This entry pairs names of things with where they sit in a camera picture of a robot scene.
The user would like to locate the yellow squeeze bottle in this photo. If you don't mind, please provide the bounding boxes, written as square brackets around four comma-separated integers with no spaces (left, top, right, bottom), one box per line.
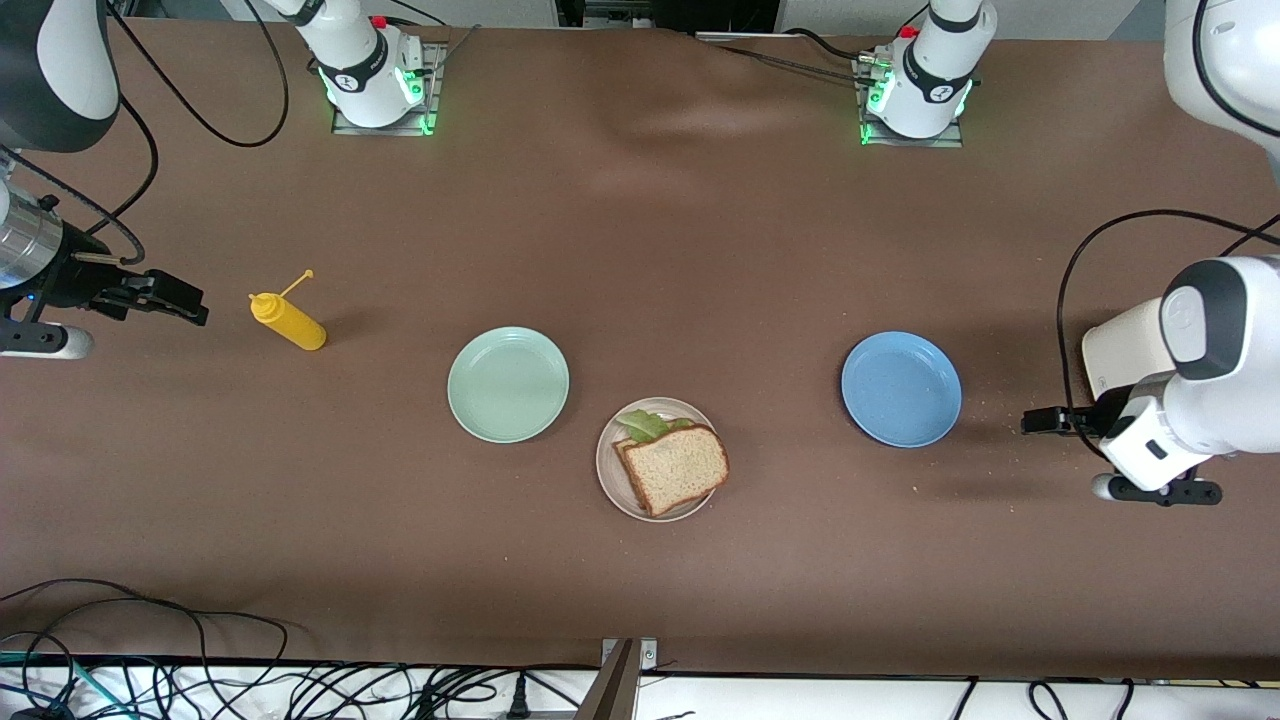
[248,268,329,352]

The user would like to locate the brown bread slice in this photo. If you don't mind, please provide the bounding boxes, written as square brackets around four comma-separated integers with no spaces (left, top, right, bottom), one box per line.
[611,436,653,515]
[620,424,731,519]

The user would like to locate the green lettuce leaf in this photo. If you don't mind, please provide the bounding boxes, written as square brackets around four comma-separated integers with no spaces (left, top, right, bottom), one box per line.
[614,408,697,445]

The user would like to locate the blue plate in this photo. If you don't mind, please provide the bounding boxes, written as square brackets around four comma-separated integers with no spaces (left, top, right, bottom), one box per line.
[840,331,964,449]

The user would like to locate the mint green plate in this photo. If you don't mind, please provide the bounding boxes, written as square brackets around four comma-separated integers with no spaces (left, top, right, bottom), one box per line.
[446,326,571,445]

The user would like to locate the beige plate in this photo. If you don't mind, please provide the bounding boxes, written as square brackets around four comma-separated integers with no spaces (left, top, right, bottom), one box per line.
[596,397,724,524]

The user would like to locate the white toaster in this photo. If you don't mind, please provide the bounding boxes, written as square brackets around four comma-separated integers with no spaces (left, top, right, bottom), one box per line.
[1081,296,1179,403]

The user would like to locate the brown table cover sheet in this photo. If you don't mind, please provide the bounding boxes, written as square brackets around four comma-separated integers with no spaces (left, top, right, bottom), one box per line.
[0,18,1280,683]

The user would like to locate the dark object behind table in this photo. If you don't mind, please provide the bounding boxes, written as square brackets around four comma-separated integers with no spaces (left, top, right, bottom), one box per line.
[555,0,778,33]

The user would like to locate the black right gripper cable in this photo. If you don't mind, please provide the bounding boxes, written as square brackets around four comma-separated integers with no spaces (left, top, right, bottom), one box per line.
[0,95,161,266]

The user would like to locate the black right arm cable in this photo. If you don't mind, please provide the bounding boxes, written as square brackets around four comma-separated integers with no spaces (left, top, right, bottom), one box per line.
[105,0,291,149]

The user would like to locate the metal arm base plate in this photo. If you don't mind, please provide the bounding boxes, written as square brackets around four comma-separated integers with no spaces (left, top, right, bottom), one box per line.
[855,55,966,150]
[332,45,446,137]

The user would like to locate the teal cable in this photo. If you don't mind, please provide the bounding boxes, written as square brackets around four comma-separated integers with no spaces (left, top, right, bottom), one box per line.
[0,650,136,720]

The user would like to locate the thin black cable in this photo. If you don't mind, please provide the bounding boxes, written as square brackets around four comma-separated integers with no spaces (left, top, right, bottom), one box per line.
[385,0,451,29]

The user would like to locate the grey cable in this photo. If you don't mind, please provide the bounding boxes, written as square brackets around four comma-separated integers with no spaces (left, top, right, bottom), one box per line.
[430,22,483,81]

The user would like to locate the thick black braided cable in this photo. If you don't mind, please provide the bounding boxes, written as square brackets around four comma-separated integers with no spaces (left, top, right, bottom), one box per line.
[715,42,881,91]

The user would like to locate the small metal bracket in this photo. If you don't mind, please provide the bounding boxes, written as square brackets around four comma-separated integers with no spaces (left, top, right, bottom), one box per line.
[600,638,660,673]

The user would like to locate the grey aluminium post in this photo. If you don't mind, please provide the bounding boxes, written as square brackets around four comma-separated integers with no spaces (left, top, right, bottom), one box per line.
[575,640,641,720]

